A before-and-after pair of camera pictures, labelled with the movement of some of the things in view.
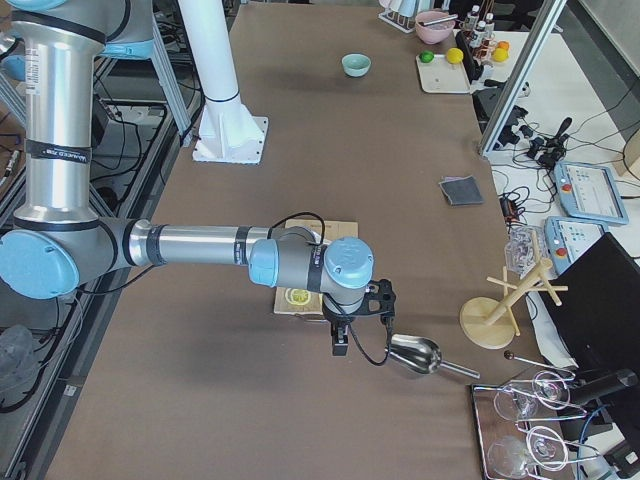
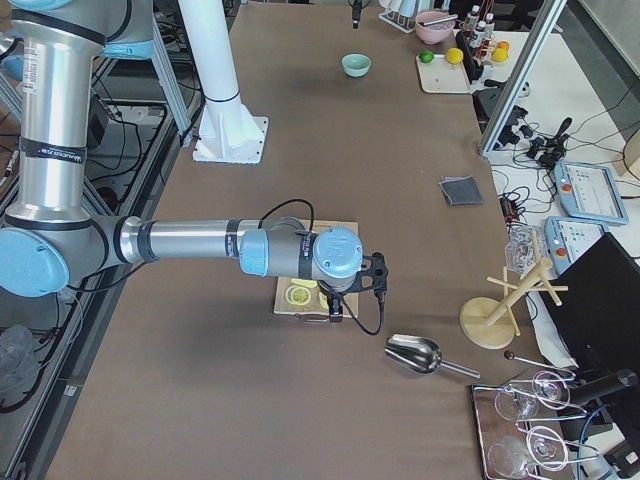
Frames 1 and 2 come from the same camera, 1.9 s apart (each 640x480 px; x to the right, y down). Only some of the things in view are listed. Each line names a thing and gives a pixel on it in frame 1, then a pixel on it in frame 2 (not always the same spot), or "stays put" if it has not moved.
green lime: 426,57 stays put
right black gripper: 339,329 -> 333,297
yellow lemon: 455,55 stays put
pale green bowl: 356,64 stays put
